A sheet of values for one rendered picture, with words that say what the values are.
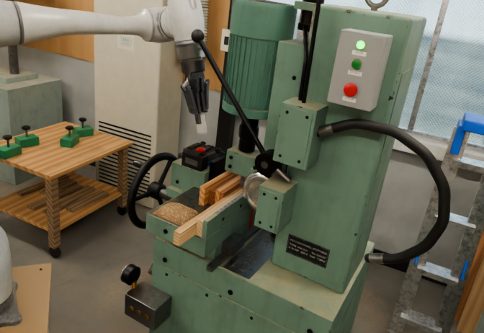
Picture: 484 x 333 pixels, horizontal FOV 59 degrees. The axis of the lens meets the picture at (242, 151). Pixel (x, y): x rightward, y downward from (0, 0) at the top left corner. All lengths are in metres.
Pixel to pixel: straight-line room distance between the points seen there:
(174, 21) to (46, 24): 0.37
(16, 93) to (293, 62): 2.46
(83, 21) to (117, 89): 1.75
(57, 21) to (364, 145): 0.80
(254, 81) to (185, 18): 0.30
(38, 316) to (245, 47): 0.94
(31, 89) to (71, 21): 2.19
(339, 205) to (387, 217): 1.67
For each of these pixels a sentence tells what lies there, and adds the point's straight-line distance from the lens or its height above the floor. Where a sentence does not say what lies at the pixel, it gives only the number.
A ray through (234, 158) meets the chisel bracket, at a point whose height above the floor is 1.05.
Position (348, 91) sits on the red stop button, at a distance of 0.96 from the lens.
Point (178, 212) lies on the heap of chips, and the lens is 1.23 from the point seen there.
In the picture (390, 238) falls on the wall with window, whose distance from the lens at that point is 2.84.
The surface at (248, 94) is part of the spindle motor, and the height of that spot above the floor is 1.27.
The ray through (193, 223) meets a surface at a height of 0.94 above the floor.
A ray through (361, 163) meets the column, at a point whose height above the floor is 1.18.
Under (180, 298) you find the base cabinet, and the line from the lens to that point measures 1.40.
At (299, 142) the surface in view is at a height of 1.22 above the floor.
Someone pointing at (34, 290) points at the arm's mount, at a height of 0.62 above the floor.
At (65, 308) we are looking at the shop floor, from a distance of 2.34.
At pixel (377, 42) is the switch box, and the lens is 0.94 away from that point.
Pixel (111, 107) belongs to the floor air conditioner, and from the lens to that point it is 3.02.
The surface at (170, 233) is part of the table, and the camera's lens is 1.24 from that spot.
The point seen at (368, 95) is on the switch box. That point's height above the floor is 1.36.
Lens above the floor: 1.55
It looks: 22 degrees down
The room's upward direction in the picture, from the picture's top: 7 degrees clockwise
